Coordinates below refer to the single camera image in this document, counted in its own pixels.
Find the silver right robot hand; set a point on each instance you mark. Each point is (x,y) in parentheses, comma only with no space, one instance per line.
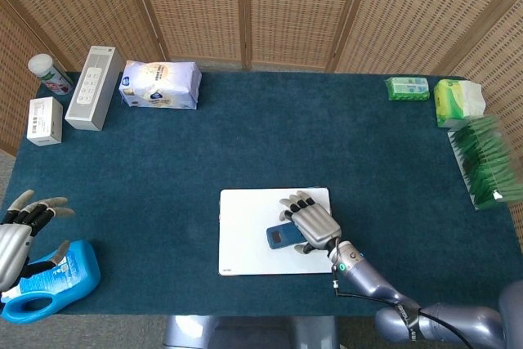
(316,224)

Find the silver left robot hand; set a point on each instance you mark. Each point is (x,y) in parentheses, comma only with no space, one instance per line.
(12,247)

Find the blue whiteboard eraser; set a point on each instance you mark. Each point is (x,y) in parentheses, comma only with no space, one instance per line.
(284,236)

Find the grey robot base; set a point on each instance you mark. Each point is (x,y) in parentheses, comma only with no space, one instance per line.
(249,332)

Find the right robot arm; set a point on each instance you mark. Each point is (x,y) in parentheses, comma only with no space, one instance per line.
(367,277)

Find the white whiteboard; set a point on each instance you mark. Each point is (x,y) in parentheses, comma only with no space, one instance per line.
(245,238)

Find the blue detergent bottle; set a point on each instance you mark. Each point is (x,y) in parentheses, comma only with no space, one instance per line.
(69,279)

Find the dark blue table cloth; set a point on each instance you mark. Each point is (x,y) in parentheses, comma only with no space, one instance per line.
(261,148)

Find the small white cardboard box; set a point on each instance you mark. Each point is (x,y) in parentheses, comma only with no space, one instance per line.
(44,122)

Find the green wet wipes pack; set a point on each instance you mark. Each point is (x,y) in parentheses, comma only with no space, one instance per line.
(408,88)

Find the long grey power strip box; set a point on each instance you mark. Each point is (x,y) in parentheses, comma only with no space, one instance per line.
(90,91)

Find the white-lidded cylindrical canister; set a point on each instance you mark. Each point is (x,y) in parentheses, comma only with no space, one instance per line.
(51,75)

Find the green open tissue pack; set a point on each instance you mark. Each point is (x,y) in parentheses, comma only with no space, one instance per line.
(451,101)

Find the white and blue tissue pack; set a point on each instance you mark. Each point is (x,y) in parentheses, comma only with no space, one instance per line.
(159,85)

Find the wicker folding screen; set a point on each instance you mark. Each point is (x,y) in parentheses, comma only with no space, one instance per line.
(286,5)

